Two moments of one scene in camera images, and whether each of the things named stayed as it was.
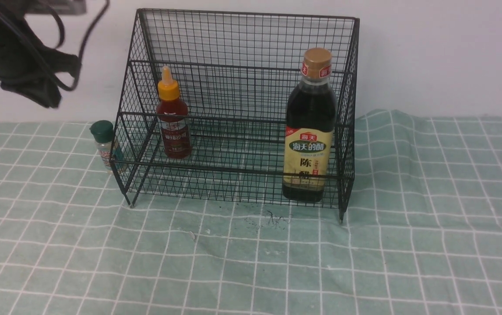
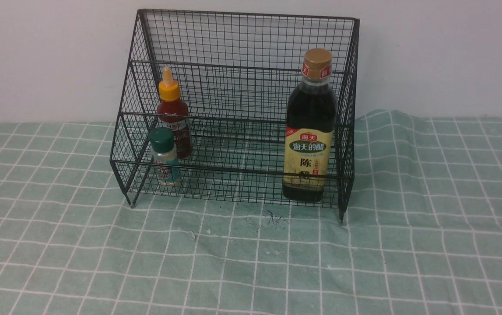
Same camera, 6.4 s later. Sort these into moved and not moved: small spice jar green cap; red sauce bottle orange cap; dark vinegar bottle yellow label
Moved: small spice jar green cap
Not moved: dark vinegar bottle yellow label; red sauce bottle orange cap
